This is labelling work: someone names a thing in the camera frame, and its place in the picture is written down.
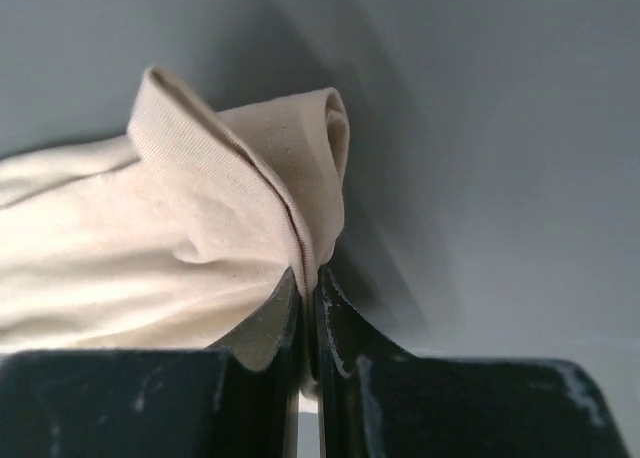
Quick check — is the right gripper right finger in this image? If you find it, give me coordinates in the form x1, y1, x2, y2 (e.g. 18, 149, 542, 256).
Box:
314, 269, 625, 457

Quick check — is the beige t shirt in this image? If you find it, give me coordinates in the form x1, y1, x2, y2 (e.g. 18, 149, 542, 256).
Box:
1, 67, 350, 352

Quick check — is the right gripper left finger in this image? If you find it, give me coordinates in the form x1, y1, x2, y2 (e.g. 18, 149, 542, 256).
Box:
1, 271, 302, 457

